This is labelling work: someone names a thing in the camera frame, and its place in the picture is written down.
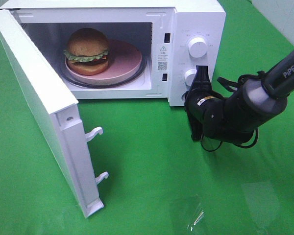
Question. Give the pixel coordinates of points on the glass microwave turntable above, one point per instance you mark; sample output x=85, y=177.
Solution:
x=67, y=76

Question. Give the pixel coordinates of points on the white microwave door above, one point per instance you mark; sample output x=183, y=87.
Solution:
x=56, y=112

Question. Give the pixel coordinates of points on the clear tape patch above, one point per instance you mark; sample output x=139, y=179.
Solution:
x=190, y=216
x=262, y=201

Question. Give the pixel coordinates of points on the white microwave knob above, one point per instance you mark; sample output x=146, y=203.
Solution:
x=189, y=76
x=197, y=47

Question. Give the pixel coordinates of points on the pink plate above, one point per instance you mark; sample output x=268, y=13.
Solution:
x=125, y=61

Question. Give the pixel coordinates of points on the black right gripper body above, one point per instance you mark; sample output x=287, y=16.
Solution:
x=196, y=104

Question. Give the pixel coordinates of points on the burger with lettuce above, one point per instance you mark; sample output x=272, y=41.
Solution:
x=87, y=52

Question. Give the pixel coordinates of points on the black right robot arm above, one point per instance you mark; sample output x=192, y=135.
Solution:
x=255, y=99

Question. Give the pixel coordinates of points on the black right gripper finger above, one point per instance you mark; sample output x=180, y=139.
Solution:
x=201, y=76

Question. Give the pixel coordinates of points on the green table cloth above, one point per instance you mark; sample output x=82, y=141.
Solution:
x=152, y=163

